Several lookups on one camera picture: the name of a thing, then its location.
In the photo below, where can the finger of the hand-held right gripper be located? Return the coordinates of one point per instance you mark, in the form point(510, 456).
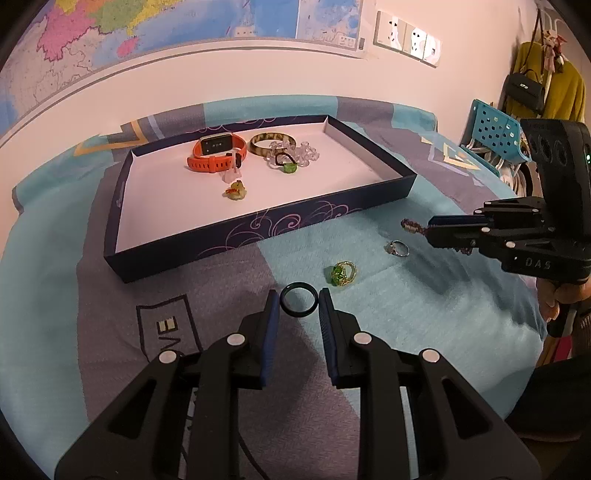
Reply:
point(452, 221)
point(452, 239)

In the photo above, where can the yellow duck charm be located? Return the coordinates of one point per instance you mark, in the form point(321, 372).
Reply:
point(235, 190)

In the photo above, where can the teal grey patterned blanket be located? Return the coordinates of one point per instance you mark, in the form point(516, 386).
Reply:
point(415, 323)

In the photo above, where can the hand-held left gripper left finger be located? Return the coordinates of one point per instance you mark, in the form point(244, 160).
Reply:
point(270, 341)

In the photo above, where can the blue perforated plastic basket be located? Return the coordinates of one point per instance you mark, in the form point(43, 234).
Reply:
point(489, 129)

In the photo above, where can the person's right hand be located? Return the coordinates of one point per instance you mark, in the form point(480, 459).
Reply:
point(547, 300)

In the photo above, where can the tortoiseshell bangle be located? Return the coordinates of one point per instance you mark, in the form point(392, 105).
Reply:
point(272, 135)

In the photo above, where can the navy box lid tray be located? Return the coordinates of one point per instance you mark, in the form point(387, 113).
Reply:
point(184, 207)

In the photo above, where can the black handbag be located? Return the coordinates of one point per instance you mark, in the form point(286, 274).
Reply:
point(524, 90)

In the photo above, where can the colourful wall map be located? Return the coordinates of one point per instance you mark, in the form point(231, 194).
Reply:
point(115, 27)

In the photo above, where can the pink floral scarf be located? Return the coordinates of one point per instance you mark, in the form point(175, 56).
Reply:
point(551, 46)

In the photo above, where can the person's dark clothing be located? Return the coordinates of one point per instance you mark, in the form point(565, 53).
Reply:
point(554, 401)

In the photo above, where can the yellow coat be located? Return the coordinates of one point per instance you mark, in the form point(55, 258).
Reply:
point(565, 92)

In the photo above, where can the white wall socket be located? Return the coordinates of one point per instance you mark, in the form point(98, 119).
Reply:
point(431, 50)
point(415, 40)
point(390, 28)

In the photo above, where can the orange smart watch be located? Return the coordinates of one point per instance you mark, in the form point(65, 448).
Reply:
point(203, 164)

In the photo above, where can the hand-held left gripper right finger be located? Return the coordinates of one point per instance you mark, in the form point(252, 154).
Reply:
point(330, 341)

